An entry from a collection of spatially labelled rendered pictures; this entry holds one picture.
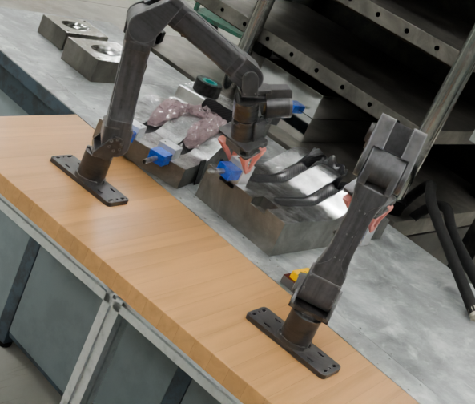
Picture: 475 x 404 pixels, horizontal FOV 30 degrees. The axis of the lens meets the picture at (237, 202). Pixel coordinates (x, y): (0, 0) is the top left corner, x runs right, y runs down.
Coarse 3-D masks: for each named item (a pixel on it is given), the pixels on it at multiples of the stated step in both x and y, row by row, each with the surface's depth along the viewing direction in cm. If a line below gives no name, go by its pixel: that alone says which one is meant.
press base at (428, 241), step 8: (424, 232) 282; (432, 232) 286; (464, 232) 308; (416, 240) 280; (424, 240) 285; (432, 240) 290; (424, 248) 289; (432, 248) 294; (440, 248) 300; (440, 256) 304
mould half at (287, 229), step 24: (264, 168) 224; (312, 168) 226; (216, 192) 209; (240, 192) 204; (264, 192) 208; (288, 192) 216; (240, 216) 204; (264, 216) 200; (288, 216) 201; (312, 216) 208; (336, 216) 214; (384, 216) 237; (264, 240) 200; (288, 240) 202; (312, 240) 211
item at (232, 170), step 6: (234, 156) 206; (222, 162) 203; (228, 162) 205; (234, 162) 206; (240, 162) 205; (216, 168) 201; (222, 168) 202; (228, 168) 202; (234, 168) 203; (240, 168) 205; (252, 168) 206; (222, 174) 203; (228, 174) 202; (234, 174) 203; (240, 174) 205; (246, 174) 206; (234, 180) 206; (240, 180) 206; (246, 180) 207
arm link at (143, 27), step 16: (144, 0) 183; (160, 0) 184; (176, 0) 176; (144, 16) 177; (160, 16) 177; (176, 16) 179; (192, 16) 180; (128, 32) 178; (144, 32) 178; (160, 32) 179; (192, 32) 182; (208, 32) 182; (208, 48) 184; (224, 48) 184; (224, 64) 185; (240, 64) 186; (256, 64) 189; (240, 80) 187
